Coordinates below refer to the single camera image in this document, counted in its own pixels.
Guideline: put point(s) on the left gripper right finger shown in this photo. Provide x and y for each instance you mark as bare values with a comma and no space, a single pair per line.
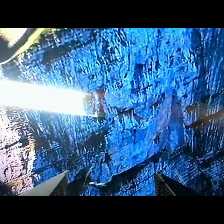
165,187

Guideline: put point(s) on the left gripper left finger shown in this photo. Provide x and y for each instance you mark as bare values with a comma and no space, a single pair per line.
55,186

